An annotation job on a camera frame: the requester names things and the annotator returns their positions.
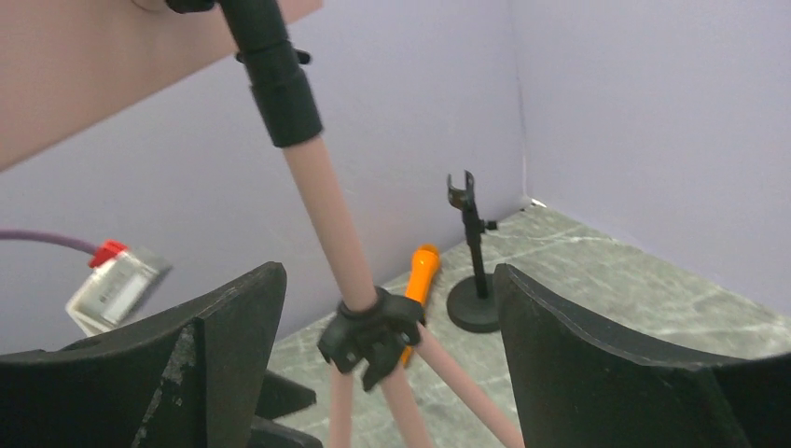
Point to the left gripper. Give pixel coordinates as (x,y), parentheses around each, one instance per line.
(279,397)

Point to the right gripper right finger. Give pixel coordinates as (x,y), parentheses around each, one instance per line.
(580,379)

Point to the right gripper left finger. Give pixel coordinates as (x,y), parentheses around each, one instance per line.
(190,376)

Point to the black microphone stand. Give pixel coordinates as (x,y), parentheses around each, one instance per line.
(471,305)

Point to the orange toy microphone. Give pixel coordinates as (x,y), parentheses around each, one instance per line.
(425,263)

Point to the pink music stand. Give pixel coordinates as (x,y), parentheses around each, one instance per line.
(68,65)

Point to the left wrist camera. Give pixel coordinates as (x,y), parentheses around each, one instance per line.
(122,280)

